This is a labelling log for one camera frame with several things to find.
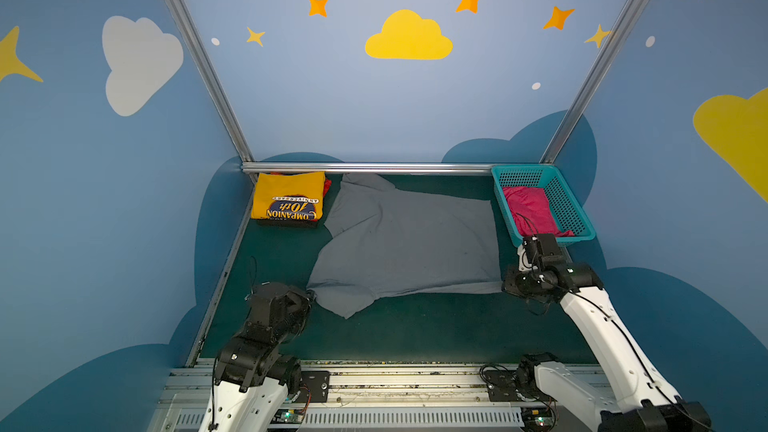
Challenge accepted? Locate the grey t-shirt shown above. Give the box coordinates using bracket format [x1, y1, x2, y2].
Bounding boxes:
[307, 173, 501, 319]

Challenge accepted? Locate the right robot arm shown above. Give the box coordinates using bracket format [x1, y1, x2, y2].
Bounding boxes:
[503, 264, 713, 431]

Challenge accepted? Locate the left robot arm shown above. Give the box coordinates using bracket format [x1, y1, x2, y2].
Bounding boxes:
[199, 282, 314, 432]

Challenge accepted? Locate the magenta t-shirt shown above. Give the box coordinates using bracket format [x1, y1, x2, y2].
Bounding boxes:
[502, 187, 575, 237]

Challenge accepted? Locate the teal plastic basket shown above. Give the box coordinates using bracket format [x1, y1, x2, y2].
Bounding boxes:
[491, 164, 596, 247]

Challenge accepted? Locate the left controller board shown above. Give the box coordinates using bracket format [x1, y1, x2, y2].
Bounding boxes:
[270, 409, 304, 427]

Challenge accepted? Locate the controller board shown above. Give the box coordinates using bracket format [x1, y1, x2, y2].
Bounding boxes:
[521, 408, 557, 432]
[270, 409, 304, 427]

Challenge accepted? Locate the folded yellow t-shirt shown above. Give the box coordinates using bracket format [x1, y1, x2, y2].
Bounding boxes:
[250, 172, 327, 222]

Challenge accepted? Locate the right controller board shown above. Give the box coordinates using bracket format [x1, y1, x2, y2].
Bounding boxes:
[521, 408, 557, 432]

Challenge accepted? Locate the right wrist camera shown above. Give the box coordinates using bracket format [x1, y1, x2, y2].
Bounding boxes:
[518, 234, 569, 272]

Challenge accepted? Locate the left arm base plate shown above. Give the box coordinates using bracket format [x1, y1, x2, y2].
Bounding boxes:
[294, 370, 331, 404]

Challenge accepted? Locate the front aluminium rail bed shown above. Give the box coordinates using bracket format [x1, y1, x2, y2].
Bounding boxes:
[148, 359, 613, 431]

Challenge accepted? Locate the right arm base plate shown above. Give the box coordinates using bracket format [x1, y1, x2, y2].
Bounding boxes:
[479, 367, 535, 402]

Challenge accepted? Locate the aluminium back rail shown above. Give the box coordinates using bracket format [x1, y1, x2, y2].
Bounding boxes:
[241, 161, 511, 176]

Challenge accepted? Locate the right aluminium post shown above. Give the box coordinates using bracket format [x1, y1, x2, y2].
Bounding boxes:
[540, 0, 650, 165]

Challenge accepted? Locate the aluminium post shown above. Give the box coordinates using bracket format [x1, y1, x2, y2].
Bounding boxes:
[540, 0, 650, 165]
[164, 0, 253, 163]

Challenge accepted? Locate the left aluminium post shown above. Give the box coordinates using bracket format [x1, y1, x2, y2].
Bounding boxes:
[164, 0, 253, 163]

